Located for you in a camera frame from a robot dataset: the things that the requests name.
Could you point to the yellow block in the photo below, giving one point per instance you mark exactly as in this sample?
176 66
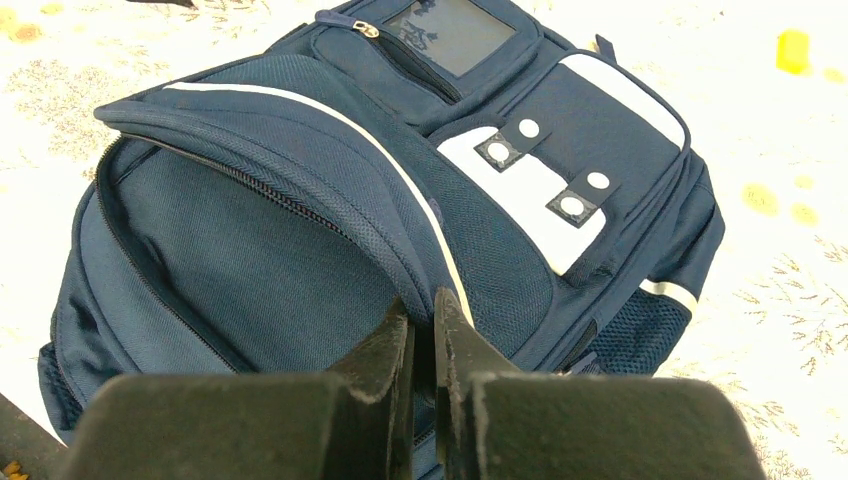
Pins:
792 52

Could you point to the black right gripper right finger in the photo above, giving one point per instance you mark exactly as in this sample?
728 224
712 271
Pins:
495 421

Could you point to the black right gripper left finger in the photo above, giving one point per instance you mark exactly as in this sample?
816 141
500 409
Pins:
351 421

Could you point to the navy blue backpack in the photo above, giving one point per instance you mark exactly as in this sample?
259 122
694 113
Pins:
261 217

